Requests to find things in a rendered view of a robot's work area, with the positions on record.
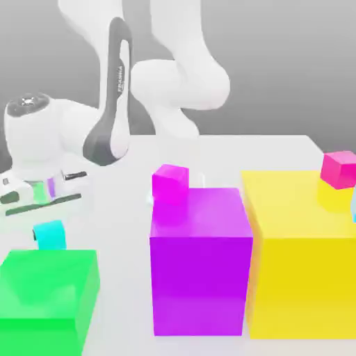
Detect large purple box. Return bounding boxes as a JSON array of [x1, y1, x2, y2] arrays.
[[149, 187, 254, 338]]

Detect small cyan cube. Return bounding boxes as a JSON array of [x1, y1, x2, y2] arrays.
[[32, 219, 67, 251]]

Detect large green box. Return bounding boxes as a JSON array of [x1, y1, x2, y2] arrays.
[[0, 249, 102, 356]]

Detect large yellow box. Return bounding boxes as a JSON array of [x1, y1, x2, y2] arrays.
[[240, 169, 356, 341]]

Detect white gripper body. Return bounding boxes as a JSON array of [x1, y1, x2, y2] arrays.
[[0, 191, 91, 232]]

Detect small magenta cube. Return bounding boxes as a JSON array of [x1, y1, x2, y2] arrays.
[[152, 163, 191, 208]]

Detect small pink cube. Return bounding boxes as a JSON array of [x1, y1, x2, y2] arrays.
[[319, 150, 356, 191]]

